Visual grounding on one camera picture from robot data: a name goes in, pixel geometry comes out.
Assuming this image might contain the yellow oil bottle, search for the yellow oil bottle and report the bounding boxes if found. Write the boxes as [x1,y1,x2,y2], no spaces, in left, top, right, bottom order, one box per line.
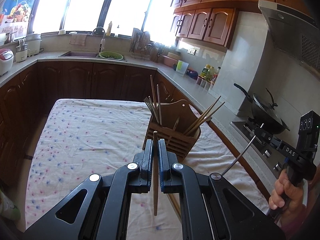
[200,64,214,81]

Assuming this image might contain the carved wooden chopstick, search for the carved wooden chopstick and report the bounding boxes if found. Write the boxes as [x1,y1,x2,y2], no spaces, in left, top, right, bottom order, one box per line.
[152,131,159,216]

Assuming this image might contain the white green plastic jug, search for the white green plastic jug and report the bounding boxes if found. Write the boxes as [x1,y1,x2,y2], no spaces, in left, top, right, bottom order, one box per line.
[176,60,189,75]

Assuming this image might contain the gas stove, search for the gas stove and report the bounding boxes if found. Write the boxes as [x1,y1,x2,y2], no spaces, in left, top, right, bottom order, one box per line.
[230,119,285,177]

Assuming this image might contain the dark wooden chopstick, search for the dark wooden chopstick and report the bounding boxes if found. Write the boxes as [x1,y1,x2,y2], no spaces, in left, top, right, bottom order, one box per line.
[167,194,182,222]

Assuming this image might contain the green colander in sink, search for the green colander in sink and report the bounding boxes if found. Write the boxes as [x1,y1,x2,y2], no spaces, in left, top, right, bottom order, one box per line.
[99,51,124,60]

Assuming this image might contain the steel range hood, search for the steel range hood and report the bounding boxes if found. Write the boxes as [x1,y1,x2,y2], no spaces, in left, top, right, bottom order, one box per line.
[258,0,319,73]

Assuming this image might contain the white floral tablecloth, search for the white floral tablecloth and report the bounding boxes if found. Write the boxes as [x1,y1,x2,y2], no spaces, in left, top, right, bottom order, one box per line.
[25,99,268,227]

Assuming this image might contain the lone wooden chopstick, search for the lone wooden chopstick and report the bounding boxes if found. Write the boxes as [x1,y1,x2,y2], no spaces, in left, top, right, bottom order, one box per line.
[183,96,225,136]

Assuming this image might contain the upper wooden wall cabinets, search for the upper wooden wall cabinets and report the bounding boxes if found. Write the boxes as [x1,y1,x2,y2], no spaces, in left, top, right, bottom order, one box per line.
[170,0,311,48]

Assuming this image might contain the wooden utensil holder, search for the wooden utensil holder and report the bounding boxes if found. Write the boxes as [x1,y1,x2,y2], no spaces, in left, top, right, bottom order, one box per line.
[145,99,201,161]

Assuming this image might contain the curved sink faucet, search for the curved sink faucet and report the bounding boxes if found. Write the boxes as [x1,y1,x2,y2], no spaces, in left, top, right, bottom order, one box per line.
[91,26,106,52]

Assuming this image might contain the dish drying rack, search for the dish drying rack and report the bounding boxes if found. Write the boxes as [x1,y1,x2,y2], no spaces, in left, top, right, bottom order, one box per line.
[129,28,160,62]

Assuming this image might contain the white red rice cooker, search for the white red rice cooker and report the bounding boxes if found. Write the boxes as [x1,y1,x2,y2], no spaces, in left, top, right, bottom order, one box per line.
[0,49,14,76]

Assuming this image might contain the metal chopstick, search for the metal chopstick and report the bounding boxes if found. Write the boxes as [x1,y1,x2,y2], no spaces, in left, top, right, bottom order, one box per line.
[221,135,256,176]

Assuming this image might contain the person's right hand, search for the person's right hand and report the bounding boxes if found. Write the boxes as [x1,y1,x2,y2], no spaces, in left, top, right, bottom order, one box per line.
[268,166,319,226]

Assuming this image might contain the black wok with lid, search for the black wok with lid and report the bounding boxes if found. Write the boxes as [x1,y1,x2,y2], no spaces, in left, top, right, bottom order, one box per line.
[233,83,290,134]

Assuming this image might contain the tropical fruit poster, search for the tropical fruit poster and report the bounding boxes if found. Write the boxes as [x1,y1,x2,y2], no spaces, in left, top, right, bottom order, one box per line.
[1,0,35,40]

